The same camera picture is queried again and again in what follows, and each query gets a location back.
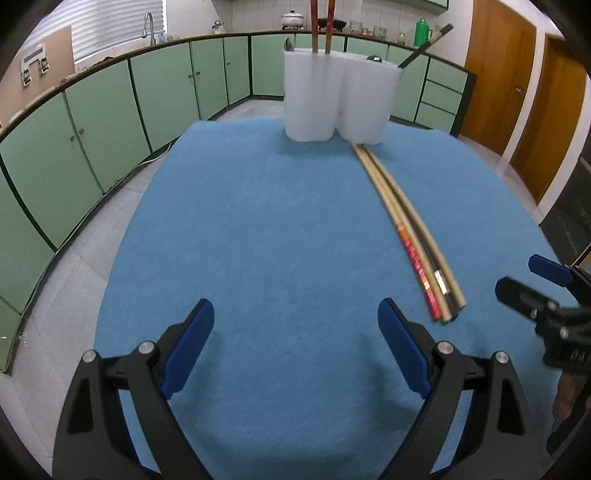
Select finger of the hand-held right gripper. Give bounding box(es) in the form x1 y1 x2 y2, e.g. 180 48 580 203
529 254 591 289
495 277 559 324

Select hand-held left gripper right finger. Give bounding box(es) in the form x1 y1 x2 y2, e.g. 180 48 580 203
377 298 532 480

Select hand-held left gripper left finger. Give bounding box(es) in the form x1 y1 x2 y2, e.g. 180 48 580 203
53 298 215 480

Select tan wooden chopstick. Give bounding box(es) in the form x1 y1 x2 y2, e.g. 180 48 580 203
368 147 467 309

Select bundle of wooden chopsticks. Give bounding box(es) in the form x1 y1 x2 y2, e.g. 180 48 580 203
361 144 452 323

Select white plastic utensil holder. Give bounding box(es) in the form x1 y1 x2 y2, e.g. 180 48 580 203
283 46 400 145

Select person's right hand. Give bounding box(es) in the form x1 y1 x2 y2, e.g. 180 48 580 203
554 371 578 421

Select blue felt mat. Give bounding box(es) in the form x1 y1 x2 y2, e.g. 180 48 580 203
92 117 583 480

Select plain wooden door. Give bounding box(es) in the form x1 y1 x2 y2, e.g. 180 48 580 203
510 34 589 204

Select wooden door with knob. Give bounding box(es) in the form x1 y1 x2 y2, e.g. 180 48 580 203
459 0 539 155

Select green drawer unit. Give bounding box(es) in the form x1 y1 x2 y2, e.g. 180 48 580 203
416 58 469 137

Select long green base cabinets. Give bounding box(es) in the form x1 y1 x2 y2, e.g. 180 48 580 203
0 34 252 374

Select green thermos flask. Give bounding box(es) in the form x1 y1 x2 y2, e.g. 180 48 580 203
413 17 435 48

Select short green base cabinets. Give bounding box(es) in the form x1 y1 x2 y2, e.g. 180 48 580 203
249 33 430 125

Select white clip device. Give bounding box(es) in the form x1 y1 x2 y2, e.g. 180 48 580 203
19 44 51 86

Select brown board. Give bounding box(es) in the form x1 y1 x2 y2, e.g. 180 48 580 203
0 25 75 125

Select white window blind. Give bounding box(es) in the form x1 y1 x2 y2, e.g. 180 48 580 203
74 0 166 65

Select white floor cable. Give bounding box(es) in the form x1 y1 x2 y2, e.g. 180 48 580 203
139 143 174 169

